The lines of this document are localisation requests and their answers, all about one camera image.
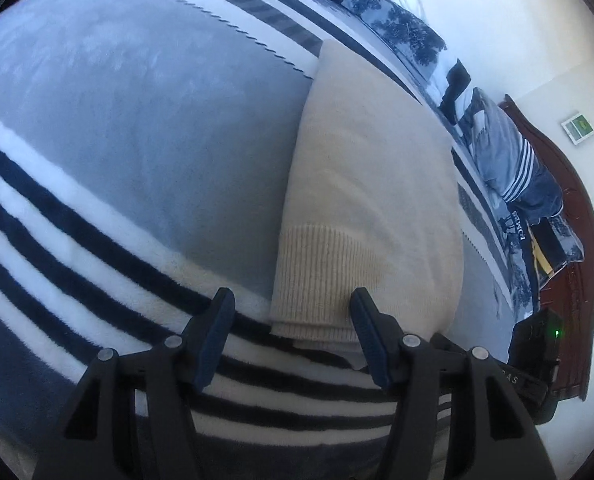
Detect white green wall panel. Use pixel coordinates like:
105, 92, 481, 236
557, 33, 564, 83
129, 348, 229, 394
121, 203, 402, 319
561, 115, 594, 147

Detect tree print pillow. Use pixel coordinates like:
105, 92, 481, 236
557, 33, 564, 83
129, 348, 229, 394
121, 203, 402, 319
257, 0, 448, 70
501, 210, 586, 313

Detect beige knit sweater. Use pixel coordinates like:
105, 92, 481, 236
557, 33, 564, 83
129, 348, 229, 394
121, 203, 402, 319
269, 39, 465, 357

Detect blue white striped fleece blanket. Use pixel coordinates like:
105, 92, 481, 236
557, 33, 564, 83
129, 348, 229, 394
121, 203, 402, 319
0, 0, 532, 480

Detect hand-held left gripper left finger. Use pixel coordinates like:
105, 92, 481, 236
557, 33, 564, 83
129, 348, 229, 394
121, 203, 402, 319
31, 287, 236, 480

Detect white navy block pillow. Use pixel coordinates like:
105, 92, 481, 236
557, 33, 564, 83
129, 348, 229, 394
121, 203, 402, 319
427, 57, 484, 128

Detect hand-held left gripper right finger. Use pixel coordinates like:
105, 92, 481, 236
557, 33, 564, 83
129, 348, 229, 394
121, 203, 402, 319
349, 287, 558, 480

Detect dark wooden headboard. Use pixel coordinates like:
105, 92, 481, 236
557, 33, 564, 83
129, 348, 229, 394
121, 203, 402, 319
497, 94, 594, 403

